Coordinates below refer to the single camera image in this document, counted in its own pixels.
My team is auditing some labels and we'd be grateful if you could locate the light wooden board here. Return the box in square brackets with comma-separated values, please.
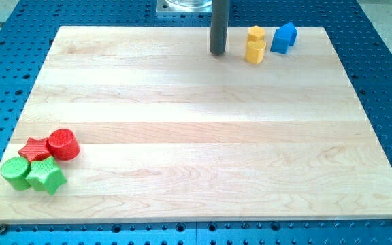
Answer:
[0, 26, 392, 224]

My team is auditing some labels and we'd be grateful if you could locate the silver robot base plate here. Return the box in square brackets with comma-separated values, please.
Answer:
[156, 0, 212, 15]

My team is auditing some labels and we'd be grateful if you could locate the blue house-shaped block rear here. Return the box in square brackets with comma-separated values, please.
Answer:
[276, 22, 298, 46]

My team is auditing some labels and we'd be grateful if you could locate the red star block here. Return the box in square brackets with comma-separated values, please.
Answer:
[18, 137, 51, 162]

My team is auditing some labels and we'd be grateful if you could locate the yellow hexagon block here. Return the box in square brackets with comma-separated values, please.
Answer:
[247, 25, 265, 42]
[245, 40, 267, 65]

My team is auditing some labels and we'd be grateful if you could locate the green cylinder block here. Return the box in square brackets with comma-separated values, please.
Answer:
[1, 157, 31, 191]

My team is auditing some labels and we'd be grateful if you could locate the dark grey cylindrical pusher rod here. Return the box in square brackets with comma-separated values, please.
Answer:
[210, 0, 230, 56]

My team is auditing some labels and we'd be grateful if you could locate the blue perforated table plate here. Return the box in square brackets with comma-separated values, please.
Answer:
[0, 0, 392, 244]

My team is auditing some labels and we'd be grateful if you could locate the green star block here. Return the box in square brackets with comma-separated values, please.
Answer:
[25, 157, 67, 195]

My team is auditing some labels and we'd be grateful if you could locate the blue cube block front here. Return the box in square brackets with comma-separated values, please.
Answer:
[270, 29, 290, 54]

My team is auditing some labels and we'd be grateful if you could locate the yellow hexagon block front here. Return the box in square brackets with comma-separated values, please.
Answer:
[245, 40, 267, 65]

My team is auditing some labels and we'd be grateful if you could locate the red cylinder block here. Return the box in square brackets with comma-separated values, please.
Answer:
[47, 129, 80, 161]

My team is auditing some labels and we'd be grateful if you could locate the yellow hexagon block rear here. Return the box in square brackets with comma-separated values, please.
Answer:
[247, 25, 265, 42]

